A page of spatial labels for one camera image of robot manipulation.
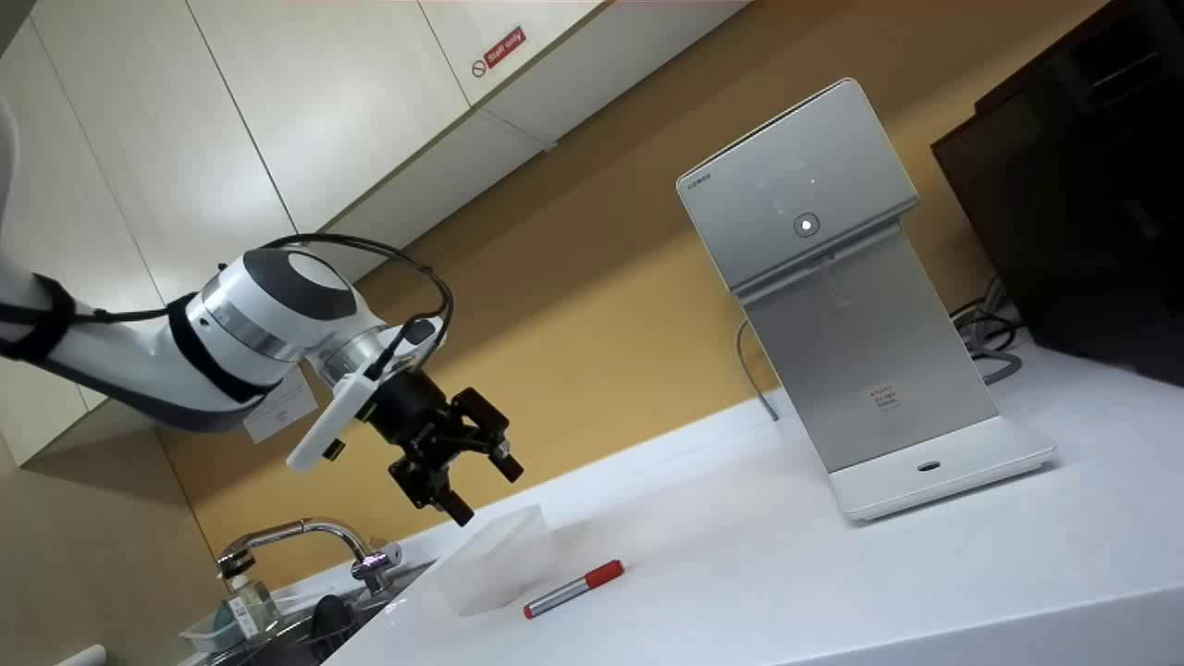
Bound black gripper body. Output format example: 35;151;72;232
358;368;511;511

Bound chrome sink faucet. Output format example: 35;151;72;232
214;516;406;590

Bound silver water dispenser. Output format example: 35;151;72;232
673;76;1064;530

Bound steel kitchen sink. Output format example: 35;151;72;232
182;556;437;666

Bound cream wall cabinet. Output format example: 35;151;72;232
0;0;756;469

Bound coiled black power cables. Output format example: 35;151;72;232
946;277;1029;387

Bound black appliance cabinet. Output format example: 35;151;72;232
930;0;1184;388

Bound clear soap bottle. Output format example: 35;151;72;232
220;551;283;643

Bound orange marker with grey barrel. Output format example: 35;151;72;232
518;556;628;627

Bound red warning sticker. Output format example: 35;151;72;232
468;22;532;83

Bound grey dispenser power cord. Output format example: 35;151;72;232
732;314;784;427

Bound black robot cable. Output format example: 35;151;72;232
0;229;456;383

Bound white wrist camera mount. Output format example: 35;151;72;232
283;314;449;479

